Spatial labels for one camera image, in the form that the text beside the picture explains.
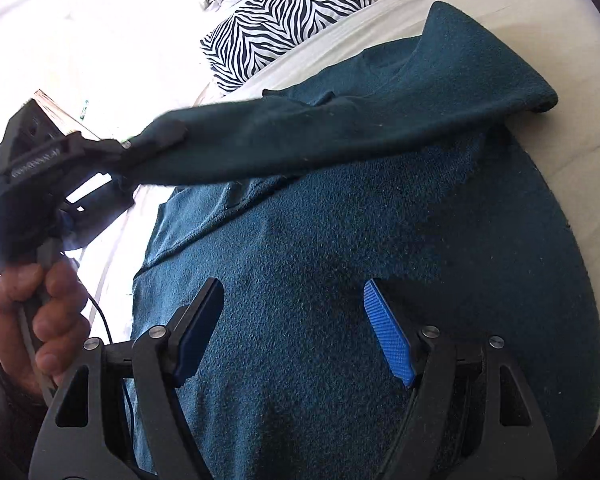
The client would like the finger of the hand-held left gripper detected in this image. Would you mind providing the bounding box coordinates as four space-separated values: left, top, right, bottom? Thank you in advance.
65 121 190 182

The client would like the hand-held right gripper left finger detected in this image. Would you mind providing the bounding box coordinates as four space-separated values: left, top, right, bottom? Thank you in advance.
27 277 226 480

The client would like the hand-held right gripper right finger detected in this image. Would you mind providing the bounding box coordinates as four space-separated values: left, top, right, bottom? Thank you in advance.
362 277 571 480

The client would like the teal knit sweater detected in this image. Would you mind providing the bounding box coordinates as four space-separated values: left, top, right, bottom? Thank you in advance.
122 0 600 480

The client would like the person's left forearm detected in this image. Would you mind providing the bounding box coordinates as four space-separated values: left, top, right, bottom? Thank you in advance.
0 355 58 480

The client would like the person's left hand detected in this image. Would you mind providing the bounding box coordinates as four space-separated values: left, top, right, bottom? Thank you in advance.
0 260 92 392

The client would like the wooden furniture edge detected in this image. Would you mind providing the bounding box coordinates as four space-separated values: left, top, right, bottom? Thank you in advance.
31 87 90 137

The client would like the zebra print pillow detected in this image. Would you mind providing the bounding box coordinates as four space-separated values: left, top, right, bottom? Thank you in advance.
200 0 377 97

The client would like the beige bed sheet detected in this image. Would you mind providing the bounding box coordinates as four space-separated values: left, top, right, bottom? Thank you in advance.
77 0 600 466

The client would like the black cable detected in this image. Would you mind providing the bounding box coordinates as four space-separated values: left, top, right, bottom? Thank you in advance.
72 257 137 466

